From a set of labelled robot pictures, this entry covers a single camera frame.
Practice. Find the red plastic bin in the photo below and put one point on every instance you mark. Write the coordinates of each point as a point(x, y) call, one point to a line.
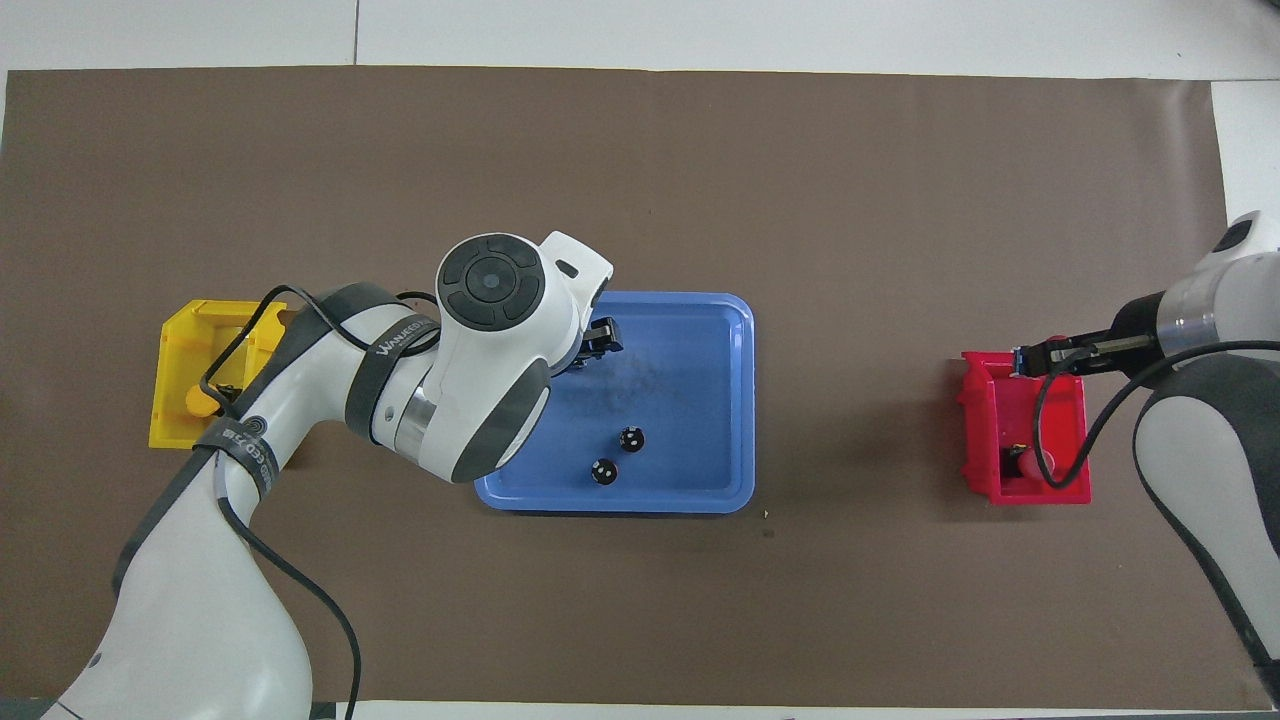
point(985, 440)

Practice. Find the yellow push button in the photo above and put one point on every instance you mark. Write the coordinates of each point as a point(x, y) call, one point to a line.
point(198, 401)

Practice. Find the brown table mat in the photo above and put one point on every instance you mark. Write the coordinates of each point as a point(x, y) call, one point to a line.
point(800, 180)

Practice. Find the blue plastic tray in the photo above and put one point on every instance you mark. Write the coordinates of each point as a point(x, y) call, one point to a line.
point(680, 420)

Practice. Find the yellow plastic bin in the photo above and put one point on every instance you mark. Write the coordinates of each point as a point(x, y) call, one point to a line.
point(178, 340)

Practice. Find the black cylinder component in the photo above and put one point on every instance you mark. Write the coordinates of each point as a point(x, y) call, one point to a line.
point(603, 471)
point(631, 438)

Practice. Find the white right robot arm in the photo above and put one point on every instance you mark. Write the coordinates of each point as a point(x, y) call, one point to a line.
point(1200, 460)

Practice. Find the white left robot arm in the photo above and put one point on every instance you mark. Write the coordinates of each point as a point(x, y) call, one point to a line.
point(200, 600)

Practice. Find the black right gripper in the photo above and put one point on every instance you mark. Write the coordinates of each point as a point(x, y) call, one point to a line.
point(1140, 335)

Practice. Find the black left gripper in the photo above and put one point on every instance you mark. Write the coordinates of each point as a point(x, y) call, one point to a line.
point(586, 354)

